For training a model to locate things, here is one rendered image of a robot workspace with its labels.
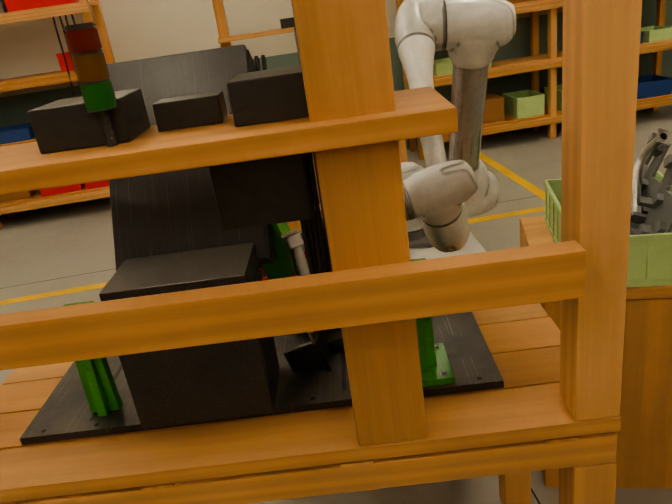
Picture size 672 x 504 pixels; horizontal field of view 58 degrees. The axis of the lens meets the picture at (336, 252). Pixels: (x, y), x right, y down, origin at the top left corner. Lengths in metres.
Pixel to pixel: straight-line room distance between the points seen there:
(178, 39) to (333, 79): 5.99
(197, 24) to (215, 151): 5.95
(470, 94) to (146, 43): 5.44
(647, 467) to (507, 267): 1.50
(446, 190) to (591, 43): 0.45
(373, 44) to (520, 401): 0.80
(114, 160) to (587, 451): 1.06
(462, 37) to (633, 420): 1.37
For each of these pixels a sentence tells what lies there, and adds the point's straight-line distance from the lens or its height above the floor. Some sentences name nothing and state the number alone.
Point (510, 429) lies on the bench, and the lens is 1.31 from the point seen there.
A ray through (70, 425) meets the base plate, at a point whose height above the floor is 0.90.
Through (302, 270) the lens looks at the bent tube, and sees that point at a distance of 1.38.
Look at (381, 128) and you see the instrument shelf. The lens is 0.96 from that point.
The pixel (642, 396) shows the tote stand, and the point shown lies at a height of 0.39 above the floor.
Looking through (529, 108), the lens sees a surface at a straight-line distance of 7.04.
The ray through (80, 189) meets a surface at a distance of 6.83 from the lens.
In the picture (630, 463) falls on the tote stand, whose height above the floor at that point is 0.11.
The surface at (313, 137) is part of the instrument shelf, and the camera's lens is 0.96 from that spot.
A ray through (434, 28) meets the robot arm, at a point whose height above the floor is 1.61.
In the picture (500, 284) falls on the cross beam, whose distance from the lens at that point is 1.07.
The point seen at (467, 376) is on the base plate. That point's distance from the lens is 1.42.
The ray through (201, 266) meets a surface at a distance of 1.30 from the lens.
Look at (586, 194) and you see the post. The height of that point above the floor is 1.36.
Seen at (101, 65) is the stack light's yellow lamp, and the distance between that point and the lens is 1.08.
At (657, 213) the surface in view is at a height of 0.97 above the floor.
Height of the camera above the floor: 1.72
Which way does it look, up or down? 22 degrees down
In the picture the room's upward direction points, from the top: 8 degrees counter-clockwise
